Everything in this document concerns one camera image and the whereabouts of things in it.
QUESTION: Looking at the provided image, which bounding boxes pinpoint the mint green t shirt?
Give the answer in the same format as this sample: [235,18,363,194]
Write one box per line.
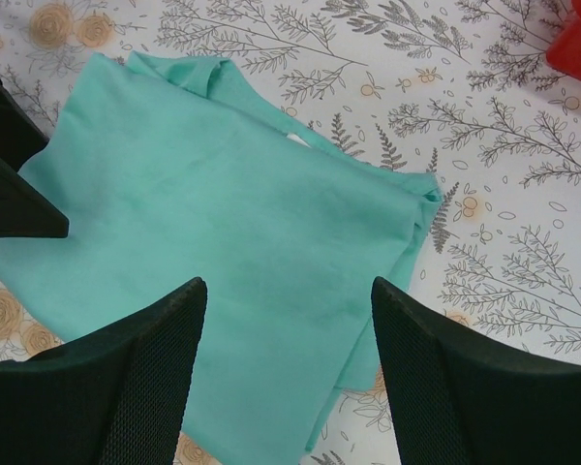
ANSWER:
[0,53,442,464]

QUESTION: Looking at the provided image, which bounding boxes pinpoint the red plastic tray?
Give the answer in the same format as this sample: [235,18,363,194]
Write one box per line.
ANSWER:
[546,0,581,81]

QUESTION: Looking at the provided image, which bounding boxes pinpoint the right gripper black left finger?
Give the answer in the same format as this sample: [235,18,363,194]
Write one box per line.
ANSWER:
[0,277,207,464]

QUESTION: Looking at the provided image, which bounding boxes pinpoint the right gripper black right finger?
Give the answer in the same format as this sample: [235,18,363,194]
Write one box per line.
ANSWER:
[371,277,581,464]

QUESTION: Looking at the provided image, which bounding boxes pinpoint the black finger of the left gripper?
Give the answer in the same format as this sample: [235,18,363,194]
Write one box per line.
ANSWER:
[0,158,69,238]
[0,78,49,170]

